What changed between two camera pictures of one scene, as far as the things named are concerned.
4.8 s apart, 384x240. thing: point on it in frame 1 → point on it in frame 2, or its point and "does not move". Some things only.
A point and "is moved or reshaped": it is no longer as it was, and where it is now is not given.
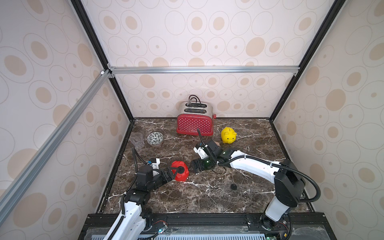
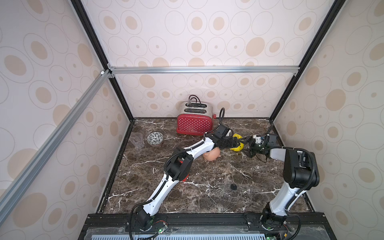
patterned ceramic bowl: x=155 y=138 does not move
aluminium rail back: x=144 y=70 does not move
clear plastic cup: x=137 y=139 does not move
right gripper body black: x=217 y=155 → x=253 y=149
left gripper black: x=167 y=179 → x=231 y=144
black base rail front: x=219 y=226 does not move
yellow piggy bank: x=228 y=135 is moved or reshaped
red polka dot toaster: x=195 y=117 does not move
